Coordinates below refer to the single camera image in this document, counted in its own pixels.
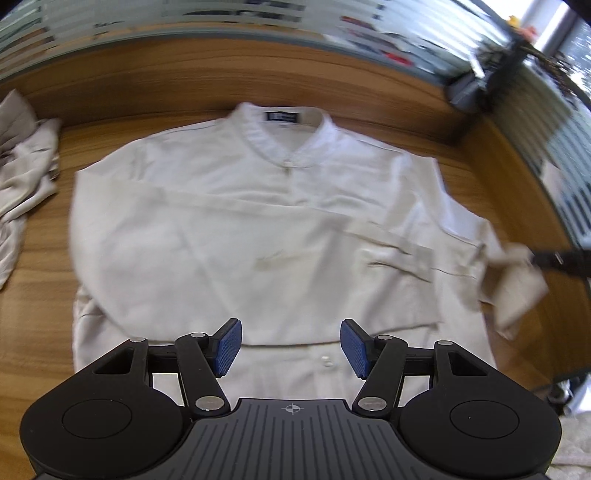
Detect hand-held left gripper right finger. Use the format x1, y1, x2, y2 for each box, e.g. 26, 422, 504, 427
340, 318, 491, 415

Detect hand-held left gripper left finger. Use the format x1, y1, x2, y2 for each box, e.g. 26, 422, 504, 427
91, 318, 243, 415

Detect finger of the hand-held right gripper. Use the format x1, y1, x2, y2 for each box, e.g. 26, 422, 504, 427
529, 248, 591, 278

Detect white collared shirt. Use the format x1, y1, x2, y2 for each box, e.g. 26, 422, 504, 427
69, 102, 550, 407

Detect pile of crumpled beige clothes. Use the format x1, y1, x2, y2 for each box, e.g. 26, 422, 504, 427
0, 88, 63, 291

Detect white textured sheet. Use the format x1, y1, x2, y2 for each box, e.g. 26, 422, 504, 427
547, 411, 591, 480

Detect dark grey pen holder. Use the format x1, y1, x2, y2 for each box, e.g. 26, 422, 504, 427
444, 68, 491, 112

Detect dried plant decoration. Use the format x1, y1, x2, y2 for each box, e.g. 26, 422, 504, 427
505, 13, 591, 99

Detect frosted striped glass partition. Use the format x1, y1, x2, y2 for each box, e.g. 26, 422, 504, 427
0, 0, 591, 252

